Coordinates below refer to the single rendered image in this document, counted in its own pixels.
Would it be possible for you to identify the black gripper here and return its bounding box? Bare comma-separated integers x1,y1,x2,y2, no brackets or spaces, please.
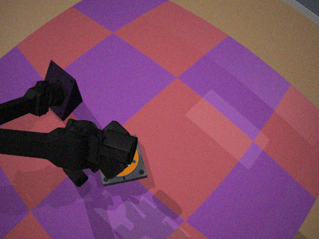
63,120,130,187

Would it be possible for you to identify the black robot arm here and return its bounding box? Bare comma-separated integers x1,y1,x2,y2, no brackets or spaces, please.
0,79,138,179

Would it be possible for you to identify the orange round plate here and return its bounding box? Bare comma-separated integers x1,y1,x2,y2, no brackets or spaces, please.
116,150,139,177

